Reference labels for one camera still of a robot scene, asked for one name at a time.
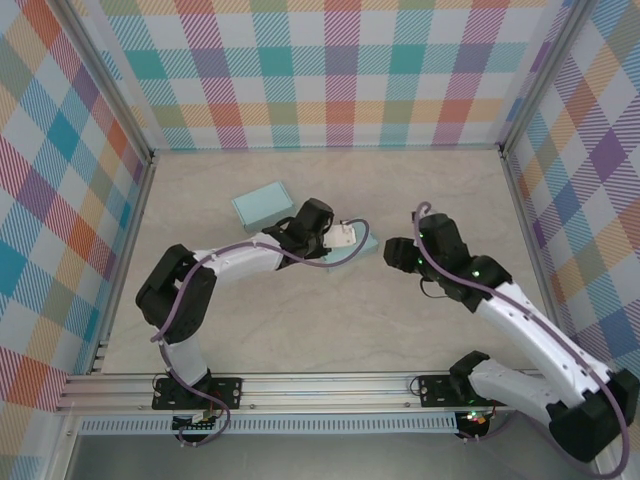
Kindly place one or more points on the grey metal panel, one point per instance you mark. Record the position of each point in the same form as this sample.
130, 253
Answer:
325, 460

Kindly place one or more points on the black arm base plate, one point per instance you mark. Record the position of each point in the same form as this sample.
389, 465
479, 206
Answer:
435, 397
230, 392

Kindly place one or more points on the aluminium frame post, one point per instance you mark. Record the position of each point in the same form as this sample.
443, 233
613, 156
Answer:
116, 82
541, 75

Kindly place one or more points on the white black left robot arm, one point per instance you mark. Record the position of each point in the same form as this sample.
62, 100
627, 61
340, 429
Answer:
240, 257

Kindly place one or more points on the small electronics board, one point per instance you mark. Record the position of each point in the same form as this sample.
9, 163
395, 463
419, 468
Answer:
197, 425
475, 419

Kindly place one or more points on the wide aluminium frame rail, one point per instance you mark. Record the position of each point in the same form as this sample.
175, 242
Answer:
325, 392

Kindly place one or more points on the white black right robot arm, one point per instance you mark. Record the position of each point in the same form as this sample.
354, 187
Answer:
540, 345

